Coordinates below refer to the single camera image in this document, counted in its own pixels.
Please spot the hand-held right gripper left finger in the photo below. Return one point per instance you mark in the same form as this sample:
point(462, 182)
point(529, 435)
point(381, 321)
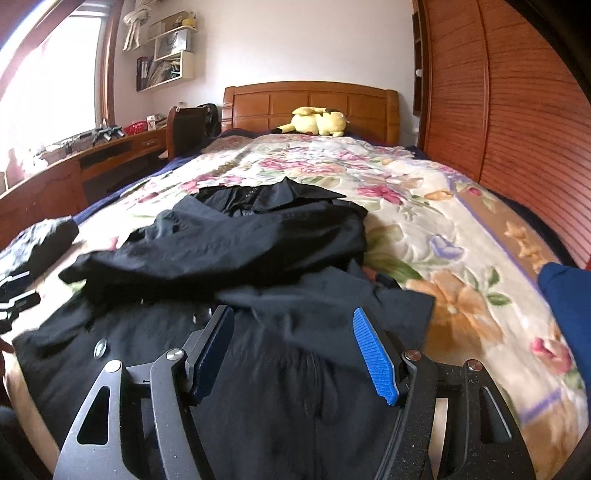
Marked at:
point(212, 350)

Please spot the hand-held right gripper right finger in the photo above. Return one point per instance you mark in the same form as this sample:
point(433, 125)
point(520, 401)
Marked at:
point(374, 355)

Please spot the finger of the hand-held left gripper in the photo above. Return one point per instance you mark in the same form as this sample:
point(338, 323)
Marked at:
point(14, 280)
point(21, 303)

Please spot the black button coat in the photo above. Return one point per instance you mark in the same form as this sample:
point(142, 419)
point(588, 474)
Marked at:
point(258, 249)

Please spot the dark grey cloth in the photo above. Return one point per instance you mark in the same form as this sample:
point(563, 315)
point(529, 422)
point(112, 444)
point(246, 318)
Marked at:
point(37, 240)

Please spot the wooden desk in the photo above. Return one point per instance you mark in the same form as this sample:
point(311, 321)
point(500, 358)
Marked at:
point(46, 184)

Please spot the floral blanket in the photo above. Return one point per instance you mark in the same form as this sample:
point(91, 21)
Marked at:
point(438, 221)

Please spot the black gadget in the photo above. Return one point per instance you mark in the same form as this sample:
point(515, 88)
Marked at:
point(107, 132)

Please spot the red basket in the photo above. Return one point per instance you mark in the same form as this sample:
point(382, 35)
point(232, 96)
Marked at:
point(135, 128)

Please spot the blue folded cloth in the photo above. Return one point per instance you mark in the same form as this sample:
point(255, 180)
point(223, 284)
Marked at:
point(568, 314)

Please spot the small white box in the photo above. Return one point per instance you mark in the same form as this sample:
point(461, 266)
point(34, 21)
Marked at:
point(152, 123)

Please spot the wooden chair with black bag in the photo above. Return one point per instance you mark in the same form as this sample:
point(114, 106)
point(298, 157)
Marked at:
point(189, 127)

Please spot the yellow plush toy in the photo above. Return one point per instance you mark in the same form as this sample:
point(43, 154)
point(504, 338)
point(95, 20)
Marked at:
point(318, 121)

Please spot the wooden bed headboard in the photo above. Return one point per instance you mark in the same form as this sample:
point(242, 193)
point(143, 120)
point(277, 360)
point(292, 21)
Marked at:
point(314, 99)

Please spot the wooden slatted wardrobe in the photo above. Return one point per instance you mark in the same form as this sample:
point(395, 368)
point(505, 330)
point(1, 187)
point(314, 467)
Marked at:
point(508, 115)

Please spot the tied beige curtain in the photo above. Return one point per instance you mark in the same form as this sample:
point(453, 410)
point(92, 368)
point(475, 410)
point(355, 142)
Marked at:
point(136, 23)

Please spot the small yellow ornament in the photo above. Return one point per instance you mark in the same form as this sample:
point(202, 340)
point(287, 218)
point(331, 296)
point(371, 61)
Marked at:
point(188, 22)

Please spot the window with wooden frame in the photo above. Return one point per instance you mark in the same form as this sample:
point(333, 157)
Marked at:
point(51, 78)

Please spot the white wall shelf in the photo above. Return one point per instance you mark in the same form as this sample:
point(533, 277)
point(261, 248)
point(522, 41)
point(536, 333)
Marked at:
point(168, 64)

